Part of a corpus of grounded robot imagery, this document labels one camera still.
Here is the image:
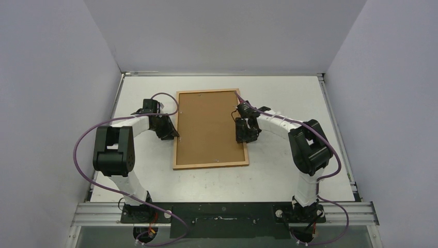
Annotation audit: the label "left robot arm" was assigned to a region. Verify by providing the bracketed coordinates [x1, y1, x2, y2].
[92, 99, 179, 223]

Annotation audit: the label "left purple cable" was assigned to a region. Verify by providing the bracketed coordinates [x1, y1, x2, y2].
[73, 92, 190, 248]

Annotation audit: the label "purple cable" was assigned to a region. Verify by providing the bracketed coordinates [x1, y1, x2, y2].
[233, 90, 350, 247]
[73, 92, 190, 248]

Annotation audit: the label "brown backing board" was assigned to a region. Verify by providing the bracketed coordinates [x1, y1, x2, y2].
[176, 91, 246, 166]

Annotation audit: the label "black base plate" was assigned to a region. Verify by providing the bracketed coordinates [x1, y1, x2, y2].
[120, 201, 326, 239]

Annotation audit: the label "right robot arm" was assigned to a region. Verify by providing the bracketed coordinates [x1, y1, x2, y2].
[234, 101, 333, 223]

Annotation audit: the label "aluminium rail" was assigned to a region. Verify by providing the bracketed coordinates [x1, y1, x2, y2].
[71, 201, 380, 226]

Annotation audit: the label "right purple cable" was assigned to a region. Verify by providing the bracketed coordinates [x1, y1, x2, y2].
[233, 90, 350, 247]

